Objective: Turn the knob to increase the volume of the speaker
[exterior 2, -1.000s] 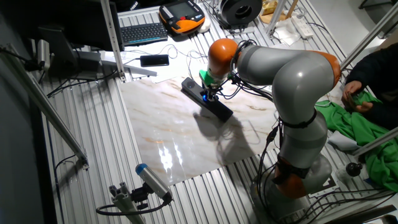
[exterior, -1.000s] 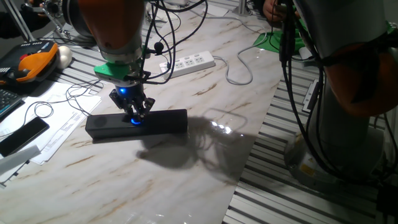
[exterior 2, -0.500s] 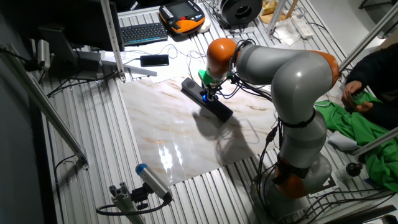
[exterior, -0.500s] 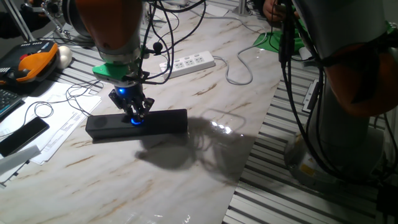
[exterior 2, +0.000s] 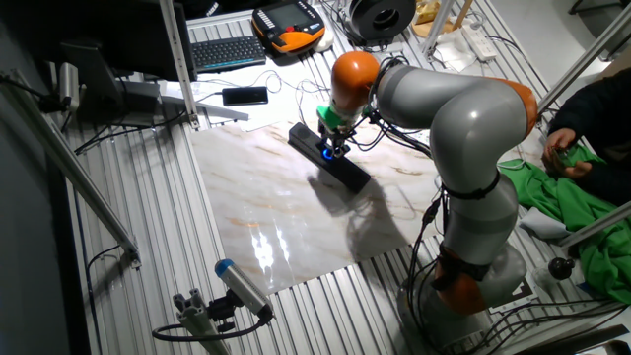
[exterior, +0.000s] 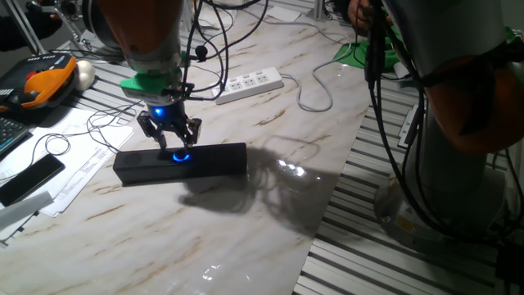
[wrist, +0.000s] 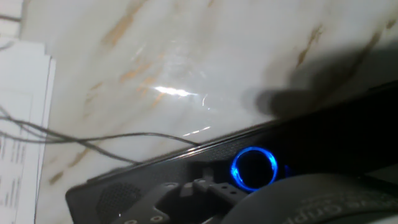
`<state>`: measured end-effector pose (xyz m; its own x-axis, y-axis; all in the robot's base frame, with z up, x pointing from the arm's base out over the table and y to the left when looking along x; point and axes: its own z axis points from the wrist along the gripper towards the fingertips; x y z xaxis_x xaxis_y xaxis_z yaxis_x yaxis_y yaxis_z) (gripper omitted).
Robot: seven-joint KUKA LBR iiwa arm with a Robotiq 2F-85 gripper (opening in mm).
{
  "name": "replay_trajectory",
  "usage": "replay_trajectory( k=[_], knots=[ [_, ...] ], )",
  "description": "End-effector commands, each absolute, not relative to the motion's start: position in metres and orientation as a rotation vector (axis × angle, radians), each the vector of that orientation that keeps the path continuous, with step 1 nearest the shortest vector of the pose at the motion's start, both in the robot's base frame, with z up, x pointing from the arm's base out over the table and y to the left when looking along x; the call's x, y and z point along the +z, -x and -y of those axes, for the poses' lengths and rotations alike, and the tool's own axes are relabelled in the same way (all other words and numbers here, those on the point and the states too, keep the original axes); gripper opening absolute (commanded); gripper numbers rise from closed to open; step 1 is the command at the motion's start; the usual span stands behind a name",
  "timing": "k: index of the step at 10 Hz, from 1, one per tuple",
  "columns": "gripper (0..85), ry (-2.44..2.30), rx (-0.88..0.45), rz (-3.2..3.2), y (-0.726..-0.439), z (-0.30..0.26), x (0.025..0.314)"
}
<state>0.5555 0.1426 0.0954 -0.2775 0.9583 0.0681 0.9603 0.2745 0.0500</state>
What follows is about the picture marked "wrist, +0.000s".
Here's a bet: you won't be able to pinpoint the marble pattern board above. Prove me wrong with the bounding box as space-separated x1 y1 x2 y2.
18 0 398 224

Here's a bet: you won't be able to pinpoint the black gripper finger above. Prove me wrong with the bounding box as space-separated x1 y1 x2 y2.
110 167 248 224

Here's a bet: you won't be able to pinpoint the thin black audio cable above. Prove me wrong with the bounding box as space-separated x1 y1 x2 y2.
0 107 142 165

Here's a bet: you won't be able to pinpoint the blue lit volume knob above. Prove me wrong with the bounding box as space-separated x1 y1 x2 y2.
229 146 279 193

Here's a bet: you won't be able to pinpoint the white printed paper sheets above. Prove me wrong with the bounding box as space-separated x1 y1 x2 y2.
0 37 57 224

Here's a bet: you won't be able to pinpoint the black speaker bar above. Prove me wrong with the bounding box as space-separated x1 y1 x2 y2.
65 80 398 224

